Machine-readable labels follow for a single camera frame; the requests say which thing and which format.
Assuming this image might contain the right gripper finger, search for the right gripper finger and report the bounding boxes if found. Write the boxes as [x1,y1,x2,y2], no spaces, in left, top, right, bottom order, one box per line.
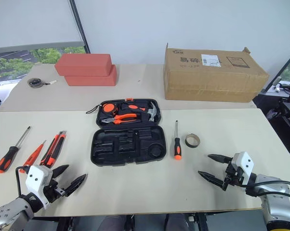
[198,170,226,190]
[207,154,233,165]

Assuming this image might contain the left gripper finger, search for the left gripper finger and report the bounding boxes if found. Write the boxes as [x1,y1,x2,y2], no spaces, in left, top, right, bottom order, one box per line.
[52,164,70,180]
[64,173,88,198]

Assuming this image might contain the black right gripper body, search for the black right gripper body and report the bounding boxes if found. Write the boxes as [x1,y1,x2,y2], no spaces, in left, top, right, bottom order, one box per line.
[221,161,245,192]

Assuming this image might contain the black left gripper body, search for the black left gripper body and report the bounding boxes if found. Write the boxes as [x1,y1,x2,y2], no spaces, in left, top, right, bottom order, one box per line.
[42,177,66,204]

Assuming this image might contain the orange black utility knife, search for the orange black utility knife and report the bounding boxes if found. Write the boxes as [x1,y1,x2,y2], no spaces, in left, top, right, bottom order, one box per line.
[40,130,67,168]

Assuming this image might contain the orange tester screwdriver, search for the orange tester screwdriver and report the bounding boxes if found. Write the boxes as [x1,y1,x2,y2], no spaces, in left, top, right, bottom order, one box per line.
[19,140,47,174]

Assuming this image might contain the black tape roll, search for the black tape roll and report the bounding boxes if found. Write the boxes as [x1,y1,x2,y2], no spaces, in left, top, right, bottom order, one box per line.
[185,133,201,148]

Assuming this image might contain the black orange handled screwdriver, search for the black orange handled screwdriver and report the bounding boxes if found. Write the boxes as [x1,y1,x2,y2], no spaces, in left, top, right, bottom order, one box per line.
[172,120,183,161]
[0,126,32,174]

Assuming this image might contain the black tool case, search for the black tool case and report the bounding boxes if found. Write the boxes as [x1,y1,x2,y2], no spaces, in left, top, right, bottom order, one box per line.
[90,97,168,167]

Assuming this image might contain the dark rounded shape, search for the dark rounded shape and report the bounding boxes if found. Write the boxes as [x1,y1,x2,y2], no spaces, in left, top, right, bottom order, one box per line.
[102,215,127,231]
[165,213,185,231]

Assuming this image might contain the brown cardboard box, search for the brown cardboard box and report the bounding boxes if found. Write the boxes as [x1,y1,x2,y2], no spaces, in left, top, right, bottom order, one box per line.
[163,43,270,103]

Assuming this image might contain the orange black tape measure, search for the orange black tape measure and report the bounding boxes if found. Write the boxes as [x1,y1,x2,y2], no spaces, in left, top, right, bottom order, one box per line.
[86,102,119,115]

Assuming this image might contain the claw hammer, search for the claw hammer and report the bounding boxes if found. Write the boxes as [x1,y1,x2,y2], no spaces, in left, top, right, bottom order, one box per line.
[122,101,159,122]

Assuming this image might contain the black office chair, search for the black office chair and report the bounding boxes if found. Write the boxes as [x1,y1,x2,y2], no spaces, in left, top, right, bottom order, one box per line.
[265,81,290,153]

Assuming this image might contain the white grey desk gadget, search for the white grey desk gadget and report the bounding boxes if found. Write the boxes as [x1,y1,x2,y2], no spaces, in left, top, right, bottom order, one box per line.
[271,76,290,93]

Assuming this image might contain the small round dark reel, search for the small round dark reel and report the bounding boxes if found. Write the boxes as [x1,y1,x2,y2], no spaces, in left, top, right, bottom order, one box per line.
[26,77,57,89]

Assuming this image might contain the red foam brick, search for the red foam brick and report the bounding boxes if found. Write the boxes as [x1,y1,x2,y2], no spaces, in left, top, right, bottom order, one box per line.
[64,64,118,87]
[54,53,112,77]

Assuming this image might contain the white roller blind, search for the white roller blind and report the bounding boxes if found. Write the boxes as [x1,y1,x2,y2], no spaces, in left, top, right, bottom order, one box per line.
[0,0,84,49]

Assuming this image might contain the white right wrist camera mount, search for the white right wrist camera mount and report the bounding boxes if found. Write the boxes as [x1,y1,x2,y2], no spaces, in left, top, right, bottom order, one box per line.
[231,151,255,186]

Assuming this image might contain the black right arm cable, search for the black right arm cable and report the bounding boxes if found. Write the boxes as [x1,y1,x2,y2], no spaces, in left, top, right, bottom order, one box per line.
[245,180,290,201]

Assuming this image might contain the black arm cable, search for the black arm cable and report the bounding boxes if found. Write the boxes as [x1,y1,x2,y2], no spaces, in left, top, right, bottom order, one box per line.
[15,166,31,197]
[245,180,290,201]

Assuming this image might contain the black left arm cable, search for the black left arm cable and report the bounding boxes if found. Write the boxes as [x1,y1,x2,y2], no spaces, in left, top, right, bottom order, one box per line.
[15,166,31,197]

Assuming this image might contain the orange handled pliers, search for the orange handled pliers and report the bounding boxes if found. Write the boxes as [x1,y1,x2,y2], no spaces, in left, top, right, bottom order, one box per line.
[101,113,139,126]

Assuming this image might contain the slanted dark window frame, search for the slanted dark window frame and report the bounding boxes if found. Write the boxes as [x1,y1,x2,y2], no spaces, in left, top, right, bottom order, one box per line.
[260,47,290,93]

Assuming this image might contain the dark window frame post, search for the dark window frame post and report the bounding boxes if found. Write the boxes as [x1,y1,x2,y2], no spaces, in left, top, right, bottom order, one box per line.
[68,0,91,54]

